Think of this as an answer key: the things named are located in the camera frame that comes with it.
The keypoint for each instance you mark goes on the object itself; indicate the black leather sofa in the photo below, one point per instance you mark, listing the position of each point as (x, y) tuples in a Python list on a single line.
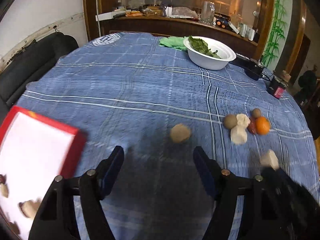
[(31, 64)]

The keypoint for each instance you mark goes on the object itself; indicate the small orange tangerine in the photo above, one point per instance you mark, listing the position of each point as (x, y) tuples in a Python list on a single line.
[(262, 125)]

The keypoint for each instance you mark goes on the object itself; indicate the green cloth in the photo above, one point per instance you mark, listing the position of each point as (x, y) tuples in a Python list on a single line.
[(173, 42)]

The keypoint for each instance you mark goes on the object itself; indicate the brown round longan fruit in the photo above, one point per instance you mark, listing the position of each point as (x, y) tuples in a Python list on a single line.
[(230, 121)]

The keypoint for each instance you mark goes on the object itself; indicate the brown longan on cloth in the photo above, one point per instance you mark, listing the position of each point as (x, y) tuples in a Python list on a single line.
[(180, 133)]

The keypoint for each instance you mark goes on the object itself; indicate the white bowl with greens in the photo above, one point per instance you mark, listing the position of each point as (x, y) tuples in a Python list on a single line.
[(208, 53)]

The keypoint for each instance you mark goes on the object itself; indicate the beige wrapped candy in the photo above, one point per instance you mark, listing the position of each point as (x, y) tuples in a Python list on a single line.
[(238, 135), (243, 120)]

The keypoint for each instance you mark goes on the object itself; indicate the dark jar pink label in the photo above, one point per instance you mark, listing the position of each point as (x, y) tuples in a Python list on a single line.
[(277, 87)]

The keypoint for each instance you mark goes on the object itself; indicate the wooden sideboard cabinet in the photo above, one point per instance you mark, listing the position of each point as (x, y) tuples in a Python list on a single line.
[(243, 25)]

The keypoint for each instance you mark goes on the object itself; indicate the blue plaid tablecloth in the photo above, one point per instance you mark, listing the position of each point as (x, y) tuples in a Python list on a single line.
[(127, 90)]

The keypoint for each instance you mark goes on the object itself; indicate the beige candy in tray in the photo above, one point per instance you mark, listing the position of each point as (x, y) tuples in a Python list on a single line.
[(29, 208), (4, 190)]

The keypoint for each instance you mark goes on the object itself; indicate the beige candy aside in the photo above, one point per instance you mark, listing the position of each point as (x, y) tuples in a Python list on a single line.
[(269, 159)]

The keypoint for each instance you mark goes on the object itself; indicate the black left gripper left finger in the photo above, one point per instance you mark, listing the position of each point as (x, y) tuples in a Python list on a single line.
[(94, 186)]

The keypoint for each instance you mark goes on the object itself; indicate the red rimmed white tray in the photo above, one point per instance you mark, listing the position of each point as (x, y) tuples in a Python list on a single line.
[(34, 150)]

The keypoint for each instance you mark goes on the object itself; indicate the black power adapter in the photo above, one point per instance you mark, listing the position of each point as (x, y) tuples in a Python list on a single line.
[(252, 68)]

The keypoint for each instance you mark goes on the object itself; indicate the clear glass pitcher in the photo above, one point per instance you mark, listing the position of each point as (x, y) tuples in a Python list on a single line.
[(207, 13)]

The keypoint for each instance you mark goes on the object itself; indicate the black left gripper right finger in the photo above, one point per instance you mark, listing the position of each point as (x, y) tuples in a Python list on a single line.
[(222, 188)]

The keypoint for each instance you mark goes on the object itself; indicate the small brown longan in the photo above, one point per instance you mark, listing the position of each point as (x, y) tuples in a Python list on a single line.
[(256, 113)]

